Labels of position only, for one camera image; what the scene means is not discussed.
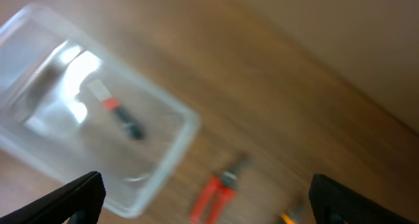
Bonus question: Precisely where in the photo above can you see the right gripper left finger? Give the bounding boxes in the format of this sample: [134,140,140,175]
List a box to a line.
[1,171,106,224]

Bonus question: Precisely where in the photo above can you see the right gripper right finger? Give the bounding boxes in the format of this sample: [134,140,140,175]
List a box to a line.
[308,174,414,224]

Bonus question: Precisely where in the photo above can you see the clear plastic container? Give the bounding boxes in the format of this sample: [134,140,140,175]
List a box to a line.
[1,3,200,218]

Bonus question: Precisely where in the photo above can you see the red black screwdriver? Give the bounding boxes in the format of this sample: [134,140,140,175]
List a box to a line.
[87,79,145,140]

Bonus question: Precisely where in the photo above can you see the orange black pliers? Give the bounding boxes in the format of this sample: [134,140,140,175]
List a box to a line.
[277,195,306,224]

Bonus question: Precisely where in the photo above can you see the red handled snips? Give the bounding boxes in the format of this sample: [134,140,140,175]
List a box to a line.
[189,153,249,224]

